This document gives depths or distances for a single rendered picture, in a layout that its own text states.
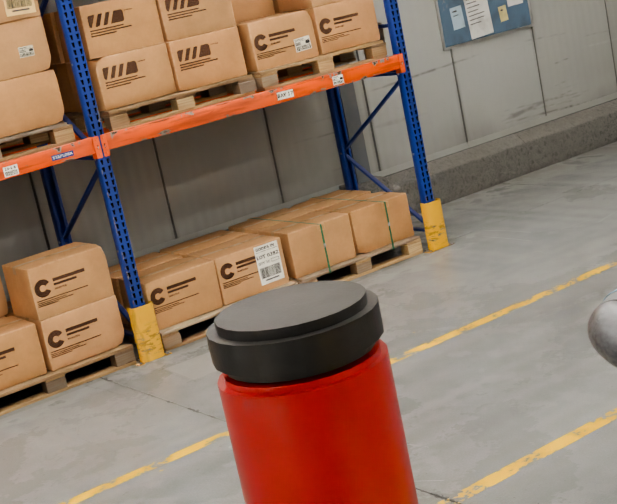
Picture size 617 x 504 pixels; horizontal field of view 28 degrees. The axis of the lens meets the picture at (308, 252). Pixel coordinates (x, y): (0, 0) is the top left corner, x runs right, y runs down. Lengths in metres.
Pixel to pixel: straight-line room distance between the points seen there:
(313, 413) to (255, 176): 10.50
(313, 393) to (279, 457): 0.02
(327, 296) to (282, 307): 0.01
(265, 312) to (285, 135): 10.65
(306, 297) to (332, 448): 0.05
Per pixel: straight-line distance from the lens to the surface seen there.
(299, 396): 0.34
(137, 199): 10.28
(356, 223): 9.87
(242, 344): 0.34
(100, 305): 8.76
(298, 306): 0.35
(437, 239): 10.20
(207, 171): 10.59
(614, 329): 2.56
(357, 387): 0.34
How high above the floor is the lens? 2.43
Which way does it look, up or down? 13 degrees down
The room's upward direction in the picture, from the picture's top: 12 degrees counter-clockwise
